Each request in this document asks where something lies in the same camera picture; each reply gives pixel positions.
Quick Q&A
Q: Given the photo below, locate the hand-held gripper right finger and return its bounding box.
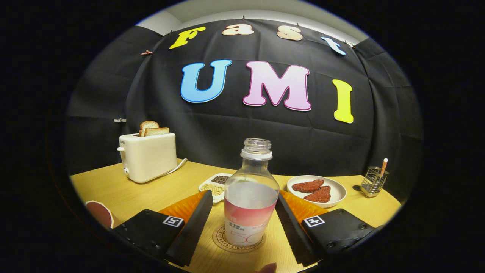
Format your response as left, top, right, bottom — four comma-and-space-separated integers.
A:
275, 191, 383, 268

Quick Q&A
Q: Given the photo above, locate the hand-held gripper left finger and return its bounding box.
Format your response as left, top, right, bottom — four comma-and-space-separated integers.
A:
113, 190, 214, 267

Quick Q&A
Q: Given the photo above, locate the round wooden coaster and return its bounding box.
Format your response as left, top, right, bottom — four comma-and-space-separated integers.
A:
212, 224, 266, 254

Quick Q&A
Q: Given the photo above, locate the clear juice bottle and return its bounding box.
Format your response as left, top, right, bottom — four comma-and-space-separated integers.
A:
224, 138, 280, 247

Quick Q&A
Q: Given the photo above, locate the cream cup with wooden handle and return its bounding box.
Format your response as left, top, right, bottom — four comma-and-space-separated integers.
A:
85, 200, 114, 229

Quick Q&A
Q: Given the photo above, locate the red meat patty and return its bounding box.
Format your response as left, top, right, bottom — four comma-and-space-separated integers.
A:
291, 179, 325, 193
303, 186, 331, 203

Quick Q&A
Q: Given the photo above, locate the white divided bean dish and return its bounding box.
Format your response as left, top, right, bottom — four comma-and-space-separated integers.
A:
199, 173, 232, 204

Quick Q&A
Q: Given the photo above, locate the wooden table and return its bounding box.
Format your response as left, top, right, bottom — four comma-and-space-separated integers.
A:
70, 159, 402, 273

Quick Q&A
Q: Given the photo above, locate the white round plate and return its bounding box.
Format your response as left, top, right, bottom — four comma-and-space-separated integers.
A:
286, 175, 347, 208

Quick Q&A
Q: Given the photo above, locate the cream toaster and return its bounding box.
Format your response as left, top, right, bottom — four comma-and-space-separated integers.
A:
117, 132, 178, 184

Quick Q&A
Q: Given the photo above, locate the black backdrop cloth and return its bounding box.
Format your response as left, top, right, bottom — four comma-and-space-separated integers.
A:
64, 18, 424, 205

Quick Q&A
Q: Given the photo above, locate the white toaster cable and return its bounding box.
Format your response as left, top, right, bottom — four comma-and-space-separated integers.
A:
161, 158, 188, 178

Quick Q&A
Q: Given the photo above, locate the metal wire holder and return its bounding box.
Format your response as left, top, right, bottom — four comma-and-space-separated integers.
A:
360, 166, 390, 198

